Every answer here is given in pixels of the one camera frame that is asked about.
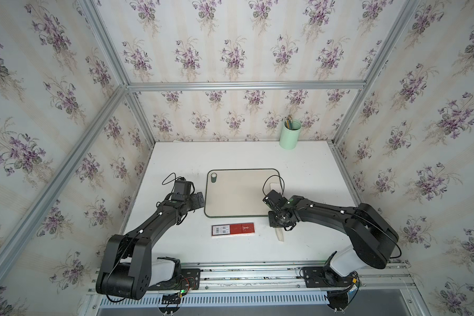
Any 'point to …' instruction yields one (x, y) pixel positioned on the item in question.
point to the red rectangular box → (220, 230)
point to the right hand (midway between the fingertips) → (275, 222)
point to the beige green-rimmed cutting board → (238, 192)
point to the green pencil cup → (289, 138)
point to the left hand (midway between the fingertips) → (195, 201)
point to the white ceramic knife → (279, 230)
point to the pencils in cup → (288, 122)
